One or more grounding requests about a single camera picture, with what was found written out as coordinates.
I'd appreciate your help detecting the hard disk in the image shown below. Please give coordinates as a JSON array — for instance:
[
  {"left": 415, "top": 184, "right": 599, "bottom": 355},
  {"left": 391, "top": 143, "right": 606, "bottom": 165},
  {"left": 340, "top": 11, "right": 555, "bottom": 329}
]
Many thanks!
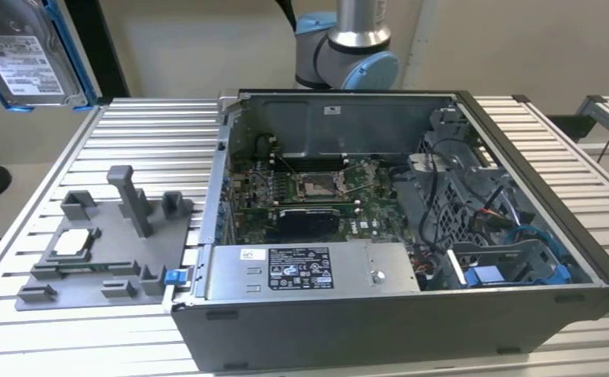
[{"left": 0, "top": 0, "right": 98, "bottom": 112}]

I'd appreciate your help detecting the grey metal disk bay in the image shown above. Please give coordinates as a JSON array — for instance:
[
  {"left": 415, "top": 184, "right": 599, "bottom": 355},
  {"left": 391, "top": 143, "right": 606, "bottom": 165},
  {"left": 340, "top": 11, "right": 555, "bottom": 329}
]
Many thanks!
[{"left": 446, "top": 238, "right": 573, "bottom": 291}]

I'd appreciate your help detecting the silver CPU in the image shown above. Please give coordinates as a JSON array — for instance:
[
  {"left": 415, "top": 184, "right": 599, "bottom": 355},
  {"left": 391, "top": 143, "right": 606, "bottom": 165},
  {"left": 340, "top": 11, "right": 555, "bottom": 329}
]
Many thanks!
[{"left": 50, "top": 229, "right": 100, "bottom": 257}]

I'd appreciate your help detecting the grey plastic parts rack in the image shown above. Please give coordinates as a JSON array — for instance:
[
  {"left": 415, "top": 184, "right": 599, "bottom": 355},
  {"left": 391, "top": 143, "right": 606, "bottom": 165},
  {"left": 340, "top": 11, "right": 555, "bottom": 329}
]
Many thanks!
[{"left": 13, "top": 164, "right": 195, "bottom": 312}]

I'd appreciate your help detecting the blue case latch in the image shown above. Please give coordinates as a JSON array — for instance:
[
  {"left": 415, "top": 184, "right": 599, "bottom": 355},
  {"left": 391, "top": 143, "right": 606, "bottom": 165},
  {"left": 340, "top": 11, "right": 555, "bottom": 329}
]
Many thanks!
[{"left": 161, "top": 268, "right": 187, "bottom": 287}]

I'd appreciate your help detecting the CPU socket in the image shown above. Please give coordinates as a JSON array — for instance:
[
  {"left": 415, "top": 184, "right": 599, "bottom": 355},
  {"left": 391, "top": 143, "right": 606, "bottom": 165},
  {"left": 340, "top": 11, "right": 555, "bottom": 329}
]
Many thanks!
[{"left": 295, "top": 170, "right": 348, "bottom": 202}]

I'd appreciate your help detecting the silver power supply unit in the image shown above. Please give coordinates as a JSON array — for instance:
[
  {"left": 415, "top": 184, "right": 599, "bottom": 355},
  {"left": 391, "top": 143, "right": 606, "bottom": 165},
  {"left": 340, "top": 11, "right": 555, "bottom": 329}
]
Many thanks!
[{"left": 203, "top": 242, "right": 422, "bottom": 302}]

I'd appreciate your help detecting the black graphics card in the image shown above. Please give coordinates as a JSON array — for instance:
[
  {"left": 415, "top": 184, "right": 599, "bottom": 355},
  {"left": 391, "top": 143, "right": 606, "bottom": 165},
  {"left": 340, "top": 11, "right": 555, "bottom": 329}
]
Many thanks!
[{"left": 275, "top": 207, "right": 343, "bottom": 242}]

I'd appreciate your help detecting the green motherboard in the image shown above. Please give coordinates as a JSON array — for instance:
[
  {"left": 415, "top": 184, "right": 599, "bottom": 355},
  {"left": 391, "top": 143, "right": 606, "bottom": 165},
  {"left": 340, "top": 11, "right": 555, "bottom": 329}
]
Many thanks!
[{"left": 227, "top": 155, "right": 416, "bottom": 245}]

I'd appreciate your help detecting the open black PC case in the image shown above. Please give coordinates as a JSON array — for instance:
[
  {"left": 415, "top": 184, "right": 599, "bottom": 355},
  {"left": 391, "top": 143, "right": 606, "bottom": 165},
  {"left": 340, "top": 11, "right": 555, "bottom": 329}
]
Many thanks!
[{"left": 161, "top": 88, "right": 609, "bottom": 372}]

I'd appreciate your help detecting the blue carrier in bay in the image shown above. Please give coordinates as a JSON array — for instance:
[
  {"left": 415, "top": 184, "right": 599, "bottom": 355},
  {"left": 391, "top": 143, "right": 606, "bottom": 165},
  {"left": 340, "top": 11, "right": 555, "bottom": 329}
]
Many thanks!
[{"left": 463, "top": 265, "right": 570, "bottom": 288}]

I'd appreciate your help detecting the black metal post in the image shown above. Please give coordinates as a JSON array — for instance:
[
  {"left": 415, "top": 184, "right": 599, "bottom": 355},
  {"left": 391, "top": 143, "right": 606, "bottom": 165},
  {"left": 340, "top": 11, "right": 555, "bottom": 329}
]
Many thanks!
[{"left": 70, "top": 0, "right": 130, "bottom": 100}]

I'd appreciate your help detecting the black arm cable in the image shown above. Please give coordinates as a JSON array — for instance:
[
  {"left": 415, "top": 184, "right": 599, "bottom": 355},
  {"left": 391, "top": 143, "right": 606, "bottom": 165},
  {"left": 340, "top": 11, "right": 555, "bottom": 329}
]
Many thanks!
[{"left": 272, "top": 0, "right": 299, "bottom": 25}]

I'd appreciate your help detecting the blue wire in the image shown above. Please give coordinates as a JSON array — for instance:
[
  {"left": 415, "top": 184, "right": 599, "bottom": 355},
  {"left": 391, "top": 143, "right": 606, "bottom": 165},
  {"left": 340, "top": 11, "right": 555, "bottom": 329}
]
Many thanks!
[{"left": 506, "top": 222, "right": 565, "bottom": 258}]

